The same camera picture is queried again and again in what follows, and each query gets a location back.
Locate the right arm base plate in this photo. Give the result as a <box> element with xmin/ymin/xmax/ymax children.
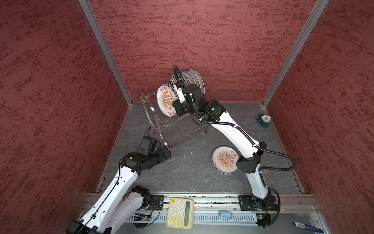
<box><xmin>238</xmin><ymin>195</ymin><xmax>279</xmax><ymax>212</ymax></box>

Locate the black corrugated cable hose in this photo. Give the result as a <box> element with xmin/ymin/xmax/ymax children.
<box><xmin>172</xmin><ymin>65</ymin><xmax>298</xmax><ymax>173</ymax></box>

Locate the blue white marker pen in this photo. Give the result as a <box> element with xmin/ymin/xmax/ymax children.
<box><xmin>293</xmin><ymin>221</ymin><xmax>324</xmax><ymax>234</ymax></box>

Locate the stainless steel dish rack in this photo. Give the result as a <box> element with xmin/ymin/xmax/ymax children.
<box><xmin>139</xmin><ymin>92</ymin><xmax>209</xmax><ymax>150</ymax></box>

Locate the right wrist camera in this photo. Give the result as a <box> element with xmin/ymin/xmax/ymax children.
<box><xmin>173</xmin><ymin>84</ymin><xmax>186</xmax><ymax>103</ymax></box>

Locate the aluminium corner post left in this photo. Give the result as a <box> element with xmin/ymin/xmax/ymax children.
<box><xmin>79</xmin><ymin>0</ymin><xmax>133</xmax><ymax>108</ymax></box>

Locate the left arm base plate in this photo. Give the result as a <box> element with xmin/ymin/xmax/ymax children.
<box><xmin>142</xmin><ymin>195</ymin><xmax>165</xmax><ymax>211</ymax></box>

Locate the orange patterned plate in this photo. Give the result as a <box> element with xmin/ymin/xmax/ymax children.
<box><xmin>211</xmin><ymin>146</ymin><xmax>239</xmax><ymax>175</ymax></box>
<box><xmin>156</xmin><ymin>84</ymin><xmax>177</xmax><ymax>117</ymax></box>

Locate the aluminium corner post right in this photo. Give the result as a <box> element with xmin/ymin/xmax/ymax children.
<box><xmin>262</xmin><ymin>0</ymin><xmax>329</xmax><ymax>109</ymax></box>

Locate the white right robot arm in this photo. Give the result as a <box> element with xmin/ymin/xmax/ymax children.
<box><xmin>172</xmin><ymin>84</ymin><xmax>271</xmax><ymax>210</ymax></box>

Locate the green white alarm clock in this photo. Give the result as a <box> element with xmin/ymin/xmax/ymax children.
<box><xmin>257</xmin><ymin>115</ymin><xmax>273</xmax><ymax>128</ymax></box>

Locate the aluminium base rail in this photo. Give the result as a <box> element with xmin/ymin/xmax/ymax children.
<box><xmin>126</xmin><ymin>192</ymin><xmax>320</xmax><ymax>225</ymax></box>

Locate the left circuit board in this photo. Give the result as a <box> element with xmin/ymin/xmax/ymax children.
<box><xmin>133</xmin><ymin>214</ymin><xmax>152</xmax><ymax>222</ymax></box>

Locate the red green rimmed plate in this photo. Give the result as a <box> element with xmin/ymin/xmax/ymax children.
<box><xmin>169</xmin><ymin>75</ymin><xmax>180</xmax><ymax>89</ymax></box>

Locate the yellow calculator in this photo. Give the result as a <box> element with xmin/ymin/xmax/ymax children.
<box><xmin>166</xmin><ymin>198</ymin><xmax>195</xmax><ymax>230</ymax></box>

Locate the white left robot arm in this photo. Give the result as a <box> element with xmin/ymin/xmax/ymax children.
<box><xmin>66</xmin><ymin>136</ymin><xmax>171</xmax><ymax>234</ymax></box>

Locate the aluminium corner post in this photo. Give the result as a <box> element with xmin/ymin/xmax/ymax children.
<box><xmin>262</xmin><ymin>0</ymin><xmax>329</xmax><ymax>109</ymax></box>
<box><xmin>79</xmin><ymin>0</ymin><xmax>133</xmax><ymax>108</ymax></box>

